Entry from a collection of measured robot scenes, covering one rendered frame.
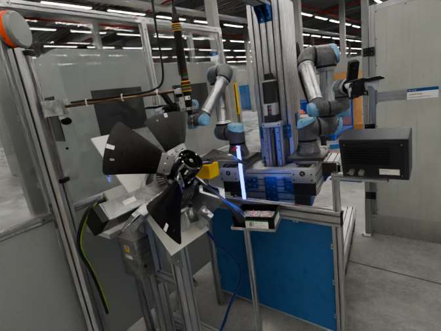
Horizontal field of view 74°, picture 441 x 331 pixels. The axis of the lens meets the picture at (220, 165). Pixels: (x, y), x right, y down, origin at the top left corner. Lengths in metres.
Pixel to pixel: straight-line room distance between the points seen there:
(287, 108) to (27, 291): 1.84
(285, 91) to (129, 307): 1.79
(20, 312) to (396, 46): 3.01
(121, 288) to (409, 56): 2.68
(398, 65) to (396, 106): 0.32
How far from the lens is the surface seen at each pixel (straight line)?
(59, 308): 2.01
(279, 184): 2.02
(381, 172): 1.41
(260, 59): 2.15
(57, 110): 1.56
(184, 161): 1.29
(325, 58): 1.91
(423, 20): 2.82
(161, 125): 1.51
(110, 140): 1.26
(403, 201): 3.03
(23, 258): 1.83
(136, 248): 1.58
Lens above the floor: 1.49
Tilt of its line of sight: 14 degrees down
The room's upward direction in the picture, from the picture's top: 8 degrees counter-clockwise
